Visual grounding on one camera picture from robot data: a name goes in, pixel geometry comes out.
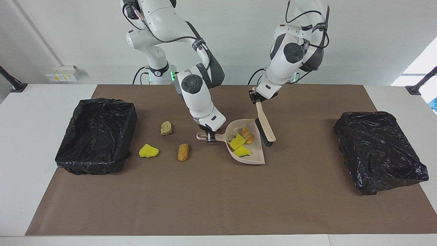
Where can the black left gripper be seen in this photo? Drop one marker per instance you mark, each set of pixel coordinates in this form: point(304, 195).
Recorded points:
point(267, 98)

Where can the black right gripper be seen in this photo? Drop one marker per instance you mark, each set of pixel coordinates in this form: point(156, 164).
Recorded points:
point(209, 130)

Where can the large notched yellow sponge piece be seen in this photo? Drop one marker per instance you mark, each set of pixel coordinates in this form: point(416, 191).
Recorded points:
point(236, 141)

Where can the brown oval bread roll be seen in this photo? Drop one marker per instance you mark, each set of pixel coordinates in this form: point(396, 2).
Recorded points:
point(183, 152)

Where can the small yellow sponge piece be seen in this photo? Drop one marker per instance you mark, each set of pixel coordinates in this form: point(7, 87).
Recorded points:
point(241, 151)

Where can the pale striped croissant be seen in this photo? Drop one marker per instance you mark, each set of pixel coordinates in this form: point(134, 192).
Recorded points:
point(248, 135)

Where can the pale tan dumpling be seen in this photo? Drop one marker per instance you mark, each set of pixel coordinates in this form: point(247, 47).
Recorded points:
point(166, 128)

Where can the pale pink plastic dustpan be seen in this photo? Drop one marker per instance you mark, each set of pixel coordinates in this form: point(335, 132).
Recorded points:
point(254, 155)

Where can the rounded yellow sponge piece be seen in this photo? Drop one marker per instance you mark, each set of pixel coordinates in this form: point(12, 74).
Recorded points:
point(148, 151)

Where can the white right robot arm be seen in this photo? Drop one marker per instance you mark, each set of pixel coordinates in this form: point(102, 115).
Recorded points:
point(164, 20)

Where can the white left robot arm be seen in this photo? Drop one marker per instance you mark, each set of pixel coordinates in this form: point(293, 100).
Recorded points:
point(293, 51)

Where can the black bag lined bin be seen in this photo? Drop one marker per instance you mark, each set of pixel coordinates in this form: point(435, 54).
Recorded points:
point(99, 136)
point(375, 153)

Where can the brown table mat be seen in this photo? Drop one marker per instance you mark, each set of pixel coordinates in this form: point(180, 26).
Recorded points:
point(218, 205)

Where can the black stand foot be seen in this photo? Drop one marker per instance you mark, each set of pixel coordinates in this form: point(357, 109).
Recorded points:
point(418, 87)
point(13, 83)

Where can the blue packet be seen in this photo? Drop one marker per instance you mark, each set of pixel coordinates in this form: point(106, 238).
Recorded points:
point(434, 104)

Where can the white wall socket box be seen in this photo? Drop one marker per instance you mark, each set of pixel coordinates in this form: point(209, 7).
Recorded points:
point(63, 73)

